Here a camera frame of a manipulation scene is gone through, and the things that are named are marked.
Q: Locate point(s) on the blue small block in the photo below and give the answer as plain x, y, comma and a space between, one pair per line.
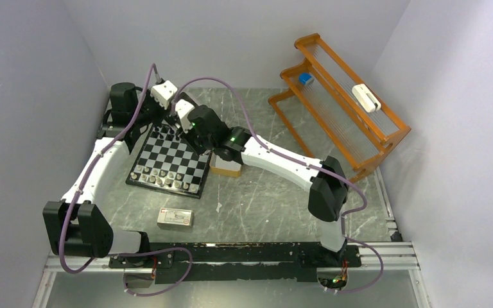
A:
305, 79

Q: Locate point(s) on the black white chess board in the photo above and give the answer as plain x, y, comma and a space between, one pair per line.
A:
167, 164

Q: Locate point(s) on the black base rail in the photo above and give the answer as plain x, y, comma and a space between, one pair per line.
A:
299, 261

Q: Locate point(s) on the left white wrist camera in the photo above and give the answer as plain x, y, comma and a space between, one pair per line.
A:
163, 93

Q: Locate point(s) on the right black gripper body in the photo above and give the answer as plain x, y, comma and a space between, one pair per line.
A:
190, 137

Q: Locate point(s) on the white plastic device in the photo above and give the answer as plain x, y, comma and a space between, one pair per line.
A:
365, 98

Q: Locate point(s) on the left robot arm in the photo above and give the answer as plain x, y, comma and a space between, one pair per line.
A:
74, 224

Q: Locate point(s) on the orange wooden rack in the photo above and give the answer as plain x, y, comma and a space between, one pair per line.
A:
364, 139

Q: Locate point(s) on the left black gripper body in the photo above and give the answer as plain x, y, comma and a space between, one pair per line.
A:
151, 111

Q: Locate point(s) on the small printed card box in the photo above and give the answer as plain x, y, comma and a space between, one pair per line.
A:
175, 217

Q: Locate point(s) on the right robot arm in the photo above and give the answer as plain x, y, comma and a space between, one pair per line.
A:
205, 132

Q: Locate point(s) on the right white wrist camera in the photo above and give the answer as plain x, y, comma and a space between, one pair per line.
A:
183, 108

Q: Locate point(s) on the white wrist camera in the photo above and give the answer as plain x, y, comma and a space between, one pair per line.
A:
163, 93
183, 108

